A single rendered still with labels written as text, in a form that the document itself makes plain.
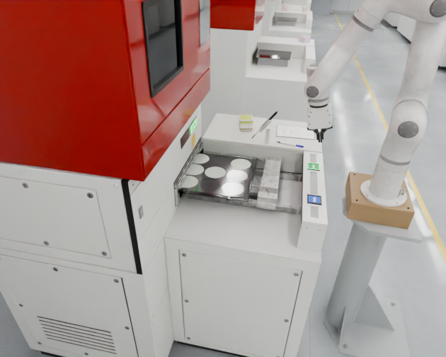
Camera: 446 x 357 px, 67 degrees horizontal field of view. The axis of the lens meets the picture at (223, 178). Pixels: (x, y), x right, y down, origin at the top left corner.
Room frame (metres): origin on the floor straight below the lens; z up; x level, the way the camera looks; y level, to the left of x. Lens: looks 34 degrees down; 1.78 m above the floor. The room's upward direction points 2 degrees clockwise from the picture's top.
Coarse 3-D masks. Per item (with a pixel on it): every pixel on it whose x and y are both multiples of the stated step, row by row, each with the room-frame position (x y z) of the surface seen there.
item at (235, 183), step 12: (216, 156) 1.53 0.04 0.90; (228, 156) 1.54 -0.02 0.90; (204, 168) 1.41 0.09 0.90; (228, 168) 1.42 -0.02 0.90; (252, 168) 1.43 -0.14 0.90; (204, 180) 1.31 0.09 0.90; (216, 180) 1.31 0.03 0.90; (228, 180) 1.31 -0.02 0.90; (240, 180) 1.32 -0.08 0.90; (204, 192) 1.21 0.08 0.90; (216, 192) 1.22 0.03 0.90; (228, 192) 1.22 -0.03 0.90; (240, 192) 1.22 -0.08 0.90
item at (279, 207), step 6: (192, 198) 1.27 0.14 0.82; (198, 198) 1.26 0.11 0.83; (204, 198) 1.26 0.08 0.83; (210, 198) 1.25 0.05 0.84; (216, 198) 1.24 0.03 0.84; (222, 198) 1.24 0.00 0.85; (234, 204) 1.23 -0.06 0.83; (240, 204) 1.22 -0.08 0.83; (246, 204) 1.22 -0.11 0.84; (252, 204) 1.21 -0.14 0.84; (276, 204) 1.20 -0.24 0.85; (282, 204) 1.21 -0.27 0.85; (276, 210) 1.19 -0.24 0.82; (282, 210) 1.19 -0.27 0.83; (288, 210) 1.18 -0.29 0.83; (294, 210) 1.18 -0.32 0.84
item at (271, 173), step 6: (264, 168) 1.46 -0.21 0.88; (270, 168) 1.46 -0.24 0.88; (276, 168) 1.46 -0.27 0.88; (264, 174) 1.40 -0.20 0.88; (270, 174) 1.40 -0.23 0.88; (276, 174) 1.40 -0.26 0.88; (264, 180) 1.35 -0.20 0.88; (270, 180) 1.35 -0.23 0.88; (276, 180) 1.35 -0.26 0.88; (264, 192) 1.25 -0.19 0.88; (258, 204) 1.17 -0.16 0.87; (264, 204) 1.17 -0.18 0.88; (270, 204) 1.17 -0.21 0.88
